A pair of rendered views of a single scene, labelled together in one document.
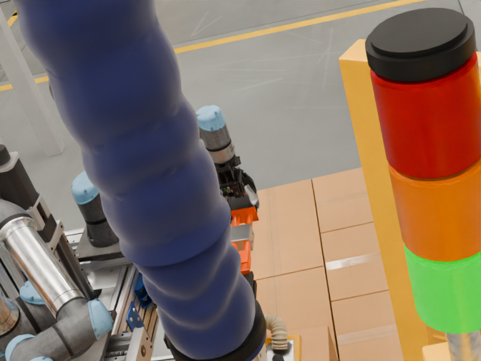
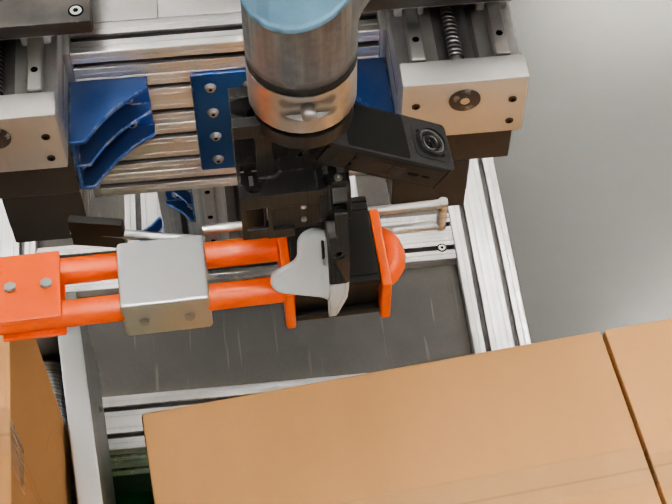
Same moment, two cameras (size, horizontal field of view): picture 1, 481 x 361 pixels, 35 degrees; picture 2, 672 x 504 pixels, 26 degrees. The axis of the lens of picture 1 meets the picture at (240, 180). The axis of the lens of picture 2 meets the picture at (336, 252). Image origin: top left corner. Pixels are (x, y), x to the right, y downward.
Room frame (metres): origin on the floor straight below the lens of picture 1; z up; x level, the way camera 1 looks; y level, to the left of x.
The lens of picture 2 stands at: (1.65, -0.59, 2.16)
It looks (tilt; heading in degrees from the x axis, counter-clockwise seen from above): 56 degrees down; 69
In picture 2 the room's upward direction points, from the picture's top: straight up
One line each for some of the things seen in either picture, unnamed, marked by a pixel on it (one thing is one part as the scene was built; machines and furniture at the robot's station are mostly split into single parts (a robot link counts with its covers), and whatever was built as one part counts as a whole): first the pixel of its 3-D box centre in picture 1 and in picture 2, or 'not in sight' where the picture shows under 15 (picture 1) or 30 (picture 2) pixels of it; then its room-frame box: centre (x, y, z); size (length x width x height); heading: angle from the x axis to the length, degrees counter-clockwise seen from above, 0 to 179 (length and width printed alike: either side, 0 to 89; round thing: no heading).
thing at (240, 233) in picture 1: (241, 238); (164, 285); (1.75, 0.05, 1.17); 0.07 x 0.07 x 0.04; 76
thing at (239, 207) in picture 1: (245, 208); (332, 268); (1.88, 0.01, 1.18); 0.08 x 0.07 x 0.05; 166
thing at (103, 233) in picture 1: (104, 221); not in sight; (2.19, 0.48, 1.09); 0.15 x 0.15 x 0.10
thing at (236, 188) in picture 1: (228, 175); (294, 152); (1.85, 0.03, 1.32); 0.09 x 0.08 x 0.12; 166
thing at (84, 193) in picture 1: (93, 193); not in sight; (2.19, 0.48, 1.20); 0.13 x 0.12 x 0.14; 130
